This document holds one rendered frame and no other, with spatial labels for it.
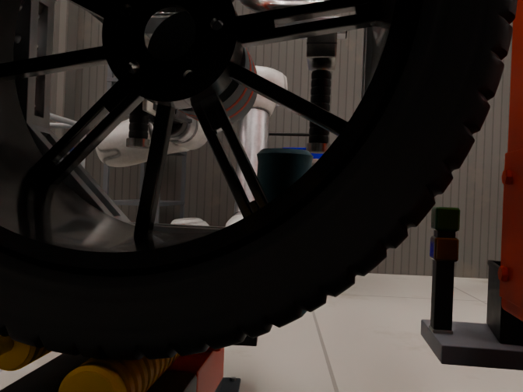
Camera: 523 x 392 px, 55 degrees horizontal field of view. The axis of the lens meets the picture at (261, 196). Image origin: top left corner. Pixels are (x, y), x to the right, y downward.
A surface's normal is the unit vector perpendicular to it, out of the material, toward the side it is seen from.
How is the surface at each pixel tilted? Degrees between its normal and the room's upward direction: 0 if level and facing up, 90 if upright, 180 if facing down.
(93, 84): 90
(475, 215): 90
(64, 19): 90
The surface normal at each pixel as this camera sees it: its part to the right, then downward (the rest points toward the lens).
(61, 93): -0.04, 0.00
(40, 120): 0.99, 0.04
